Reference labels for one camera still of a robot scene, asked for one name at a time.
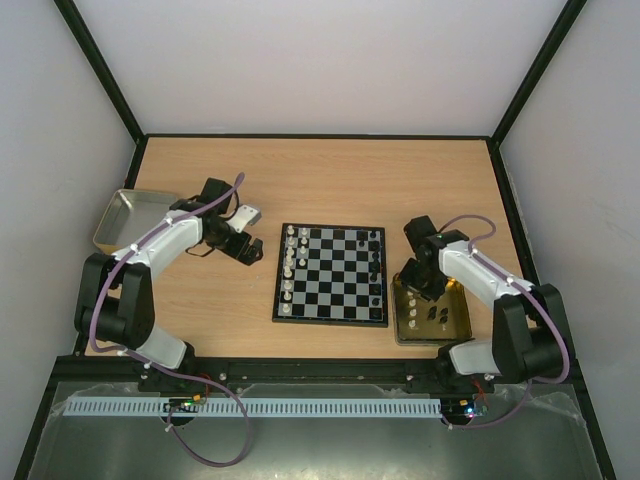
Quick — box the black white chess board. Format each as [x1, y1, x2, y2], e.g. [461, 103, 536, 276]
[272, 223, 389, 328]

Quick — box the light blue slotted cable duct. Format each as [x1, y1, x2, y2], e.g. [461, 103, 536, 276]
[63, 396, 441, 418]

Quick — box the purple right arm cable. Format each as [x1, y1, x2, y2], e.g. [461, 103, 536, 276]
[443, 214, 572, 432]

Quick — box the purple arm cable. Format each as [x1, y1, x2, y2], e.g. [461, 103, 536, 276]
[89, 171, 253, 467]
[443, 214, 572, 432]

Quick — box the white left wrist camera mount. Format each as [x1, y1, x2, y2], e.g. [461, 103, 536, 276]
[226, 204, 262, 233]

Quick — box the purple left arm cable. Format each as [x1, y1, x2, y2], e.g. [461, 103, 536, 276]
[89, 171, 253, 467]

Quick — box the gold metal tin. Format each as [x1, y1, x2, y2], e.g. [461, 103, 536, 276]
[392, 275, 472, 346]

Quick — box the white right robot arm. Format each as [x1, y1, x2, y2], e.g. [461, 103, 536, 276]
[399, 214, 573, 392]

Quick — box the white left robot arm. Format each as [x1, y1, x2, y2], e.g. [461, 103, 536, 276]
[74, 173, 263, 371]

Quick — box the silver metal tin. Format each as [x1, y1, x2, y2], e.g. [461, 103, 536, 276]
[93, 189, 178, 254]

